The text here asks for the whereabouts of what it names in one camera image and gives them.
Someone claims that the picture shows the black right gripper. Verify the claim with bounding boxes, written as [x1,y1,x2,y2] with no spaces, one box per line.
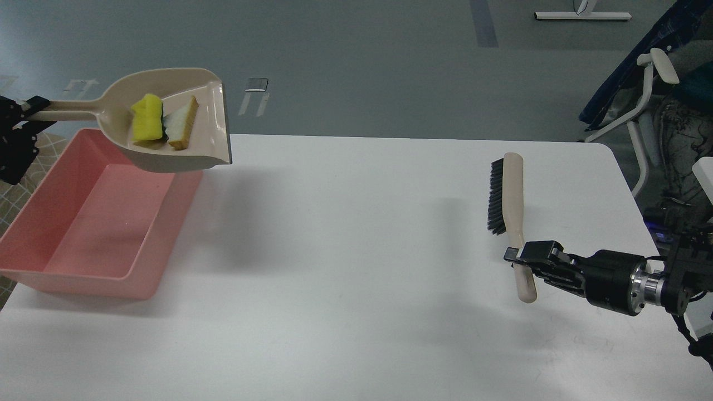
[502,241,665,316]

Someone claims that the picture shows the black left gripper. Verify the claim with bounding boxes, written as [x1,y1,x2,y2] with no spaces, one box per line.
[1,96,57,185]

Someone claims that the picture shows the beige hand brush black bristles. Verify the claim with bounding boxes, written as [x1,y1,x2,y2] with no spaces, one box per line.
[487,152,538,303]

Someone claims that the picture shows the yellow green sponge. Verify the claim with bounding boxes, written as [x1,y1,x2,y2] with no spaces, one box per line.
[130,94,164,142]

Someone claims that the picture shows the slice of bread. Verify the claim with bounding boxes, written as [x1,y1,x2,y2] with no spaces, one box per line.
[162,95,199,150]

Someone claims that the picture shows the beige plastic dustpan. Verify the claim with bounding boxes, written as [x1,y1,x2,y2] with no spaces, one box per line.
[26,68,232,173]

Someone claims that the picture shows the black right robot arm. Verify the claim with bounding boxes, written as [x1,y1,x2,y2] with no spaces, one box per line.
[504,225,711,364]

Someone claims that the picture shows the pink plastic bin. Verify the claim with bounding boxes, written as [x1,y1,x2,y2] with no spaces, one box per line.
[1,129,203,300]

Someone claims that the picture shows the beige checkered cloth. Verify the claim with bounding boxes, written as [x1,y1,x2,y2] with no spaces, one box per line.
[0,131,67,310]

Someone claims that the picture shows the white office chair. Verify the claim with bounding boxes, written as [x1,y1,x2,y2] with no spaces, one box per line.
[578,0,713,198]

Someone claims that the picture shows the seated person in teal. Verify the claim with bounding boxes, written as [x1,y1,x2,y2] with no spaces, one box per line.
[655,62,712,208]

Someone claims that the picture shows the white desk base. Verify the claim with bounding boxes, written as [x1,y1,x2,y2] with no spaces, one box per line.
[533,1,632,21]

